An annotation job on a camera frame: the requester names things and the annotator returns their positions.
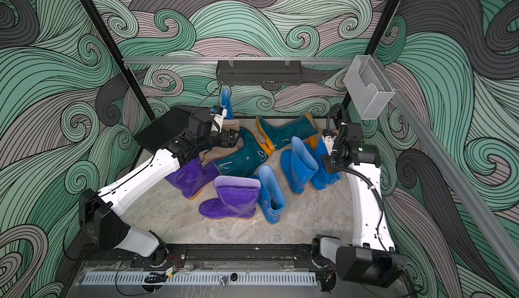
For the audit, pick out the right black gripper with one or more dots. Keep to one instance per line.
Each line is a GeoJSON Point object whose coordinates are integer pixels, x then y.
{"type": "Point", "coordinates": [329, 167]}

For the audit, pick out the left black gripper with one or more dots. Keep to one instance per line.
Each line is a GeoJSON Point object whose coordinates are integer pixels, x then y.
{"type": "Point", "coordinates": [231, 142]}

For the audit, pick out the blue boot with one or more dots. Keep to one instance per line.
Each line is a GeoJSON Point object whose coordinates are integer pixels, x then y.
{"type": "Point", "coordinates": [321, 179]}
{"type": "Point", "coordinates": [226, 104]}
{"type": "Point", "coordinates": [271, 200]}
{"type": "Point", "coordinates": [298, 165]}

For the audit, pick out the blue boot front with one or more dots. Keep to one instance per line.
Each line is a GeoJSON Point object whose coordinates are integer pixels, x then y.
{"type": "Point", "coordinates": [271, 200]}

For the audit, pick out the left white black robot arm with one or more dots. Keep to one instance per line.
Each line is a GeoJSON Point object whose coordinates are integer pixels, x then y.
{"type": "Point", "coordinates": [100, 213]}

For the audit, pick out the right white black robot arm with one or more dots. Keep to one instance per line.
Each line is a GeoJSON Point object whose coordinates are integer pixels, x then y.
{"type": "Point", "coordinates": [370, 225]}

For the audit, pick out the beige boot left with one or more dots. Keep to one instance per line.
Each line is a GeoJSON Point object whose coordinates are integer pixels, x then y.
{"type": "Point", "coordinates": [218, 152]}

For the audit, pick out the beige boot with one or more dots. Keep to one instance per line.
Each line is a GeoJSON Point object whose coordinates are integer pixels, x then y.
{"type": "Point", "coordinates": [218, 152]}
{"type": "Point", "coordinates": [314, 140]}

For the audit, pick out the teal boot center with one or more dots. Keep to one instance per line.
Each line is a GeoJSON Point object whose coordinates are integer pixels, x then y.
{"type": "Point", "coordinates": [245, 161]}

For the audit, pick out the teal boot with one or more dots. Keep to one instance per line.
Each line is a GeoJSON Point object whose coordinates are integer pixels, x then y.
{"type": "Point", "coordinates": [245, 161]}
{"type": "Point", "coordinates": [277, 137]}

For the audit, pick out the beige boot rear right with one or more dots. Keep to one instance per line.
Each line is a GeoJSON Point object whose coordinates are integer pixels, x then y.
{"type": "Point", "coordinates": [314, 140]}

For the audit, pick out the teal boot rear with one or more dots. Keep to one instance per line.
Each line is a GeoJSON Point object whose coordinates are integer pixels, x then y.
{"type": "Point", "coordinates": [277, 137]}

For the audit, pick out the purple boot rear left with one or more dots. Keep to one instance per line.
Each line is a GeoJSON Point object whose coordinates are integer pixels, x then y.
{"type": "Point", "coordinates": [192, 177]}

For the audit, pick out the purple boot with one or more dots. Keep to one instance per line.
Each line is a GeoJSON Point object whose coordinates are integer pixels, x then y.
{"type": "Point", "coordinates": [236, 198]}
{"type": "Point", "coordinates": [192, 177]}

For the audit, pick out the black case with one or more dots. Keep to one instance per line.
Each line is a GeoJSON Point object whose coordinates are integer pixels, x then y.
{"type": "Point", "coordinates": [174, 131]}

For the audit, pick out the purple boot front center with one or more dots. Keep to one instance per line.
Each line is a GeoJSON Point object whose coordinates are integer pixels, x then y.
{"type": "Point", "coordinates": [236, 198]}

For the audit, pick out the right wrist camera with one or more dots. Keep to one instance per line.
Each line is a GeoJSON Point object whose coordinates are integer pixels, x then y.
{"type": "Point", "coordinates": [329, 143]}

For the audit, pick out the black wall shelf tray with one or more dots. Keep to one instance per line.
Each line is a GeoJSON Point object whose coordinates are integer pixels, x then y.
{"type": "Point", "coordinates": [258, 73]}

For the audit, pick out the white mesh wall basket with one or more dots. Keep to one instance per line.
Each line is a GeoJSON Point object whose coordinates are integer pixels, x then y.
{"type": "Point", "coordinates": [368, 84]}

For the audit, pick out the aluminium rail back wall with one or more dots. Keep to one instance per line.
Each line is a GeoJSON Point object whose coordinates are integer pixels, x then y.
{"type": "Point", "coordinates": [185, 60]}

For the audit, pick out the aluminium rail wall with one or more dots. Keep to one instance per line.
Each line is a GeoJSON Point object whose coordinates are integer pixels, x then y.
{"type": "Point", "coordinates": [498, 238]}
{"type": "Point", "coordinates": [185, 60]}

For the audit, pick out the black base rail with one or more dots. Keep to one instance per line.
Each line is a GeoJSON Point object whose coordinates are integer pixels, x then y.
{"type": "Point", "coordinates": [298, 256]}

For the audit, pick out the white slotted cable duct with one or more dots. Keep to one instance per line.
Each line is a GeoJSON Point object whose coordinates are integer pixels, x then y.
{"type": "Point", "coordinates": [204, 278]}

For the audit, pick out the aluminium rail right wall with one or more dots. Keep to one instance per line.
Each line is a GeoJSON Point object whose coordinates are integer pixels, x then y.
{"type": "Point", "coordinates": [498, 238]}

